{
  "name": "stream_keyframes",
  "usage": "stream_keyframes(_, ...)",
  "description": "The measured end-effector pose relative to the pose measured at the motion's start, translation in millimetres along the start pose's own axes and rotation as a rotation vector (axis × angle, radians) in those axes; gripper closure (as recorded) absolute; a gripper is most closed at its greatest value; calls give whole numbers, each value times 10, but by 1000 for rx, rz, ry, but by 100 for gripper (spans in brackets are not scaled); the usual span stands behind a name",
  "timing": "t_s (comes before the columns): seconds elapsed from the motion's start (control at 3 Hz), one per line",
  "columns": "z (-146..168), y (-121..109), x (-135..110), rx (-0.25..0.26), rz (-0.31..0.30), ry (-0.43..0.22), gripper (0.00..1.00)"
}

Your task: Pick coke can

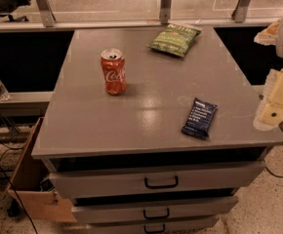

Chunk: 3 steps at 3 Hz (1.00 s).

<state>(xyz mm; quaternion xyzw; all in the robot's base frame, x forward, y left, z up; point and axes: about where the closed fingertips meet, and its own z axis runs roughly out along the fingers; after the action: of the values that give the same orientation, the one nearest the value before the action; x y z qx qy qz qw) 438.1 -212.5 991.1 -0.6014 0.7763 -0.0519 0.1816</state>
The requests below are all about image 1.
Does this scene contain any middle grey drawer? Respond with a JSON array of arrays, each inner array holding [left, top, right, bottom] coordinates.
[[71, 196, 238, 224]]

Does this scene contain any grey drawer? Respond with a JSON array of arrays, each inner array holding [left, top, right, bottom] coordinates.
[[71, 196, 238, 224], [50, 161, 265, 199], [88, 215, 219, 234]]

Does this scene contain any top grey drawer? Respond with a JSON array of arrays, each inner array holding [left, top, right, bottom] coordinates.
[[50, 161, 265, 199]]

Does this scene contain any black floor cable right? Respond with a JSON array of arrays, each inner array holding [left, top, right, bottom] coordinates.
[[264, 165, 283, 179]]

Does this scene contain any black floor cable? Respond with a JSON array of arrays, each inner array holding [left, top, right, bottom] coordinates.
[[0, 107, 40, 234], [264, 165, 283, 179]]

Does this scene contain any dark blue snack bar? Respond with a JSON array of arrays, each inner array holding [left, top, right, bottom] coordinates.
[[182, 97, 218, 139]]

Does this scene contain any red coke can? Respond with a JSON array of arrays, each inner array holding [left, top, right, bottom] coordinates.
[[101, 48, 126, 96]]

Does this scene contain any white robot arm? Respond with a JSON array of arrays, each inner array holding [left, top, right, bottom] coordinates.
[[253, 17, 283, 131]]

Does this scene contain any metal window railing frame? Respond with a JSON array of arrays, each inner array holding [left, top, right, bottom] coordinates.
[[0, 0, 281, 32]]

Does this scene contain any green chip bag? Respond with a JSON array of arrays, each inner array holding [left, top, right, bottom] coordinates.
[[147, 23, 202, 58]]

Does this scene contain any bottom grey drawer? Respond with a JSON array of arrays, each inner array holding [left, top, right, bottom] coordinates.
[[88, 215, 219, 234]]

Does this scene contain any grey drawer cabinet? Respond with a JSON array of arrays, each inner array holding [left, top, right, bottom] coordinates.
[[30, 24, 283, 234]]

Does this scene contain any black floor cable left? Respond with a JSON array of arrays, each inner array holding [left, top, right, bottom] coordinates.
[[0, 107, 40, 234]]

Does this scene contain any brown cardboard box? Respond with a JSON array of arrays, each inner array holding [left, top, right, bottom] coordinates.
[[7, 118, 76, 222]]

